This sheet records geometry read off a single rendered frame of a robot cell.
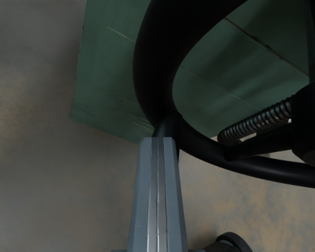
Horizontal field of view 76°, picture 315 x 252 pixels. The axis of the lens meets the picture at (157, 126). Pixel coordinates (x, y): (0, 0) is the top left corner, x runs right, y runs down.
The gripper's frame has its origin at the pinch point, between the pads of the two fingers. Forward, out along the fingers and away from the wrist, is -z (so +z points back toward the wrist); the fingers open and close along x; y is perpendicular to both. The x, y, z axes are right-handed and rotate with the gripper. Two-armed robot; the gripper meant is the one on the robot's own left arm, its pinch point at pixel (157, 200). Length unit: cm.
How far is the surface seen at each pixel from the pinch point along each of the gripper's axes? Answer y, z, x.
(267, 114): -6.8, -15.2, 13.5
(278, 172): -11.3, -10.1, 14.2
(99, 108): -30, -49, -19
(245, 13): 2.4, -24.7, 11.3
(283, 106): -5.1, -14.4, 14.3
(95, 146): -53, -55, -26
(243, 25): 0.8, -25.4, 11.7
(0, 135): -41, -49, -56
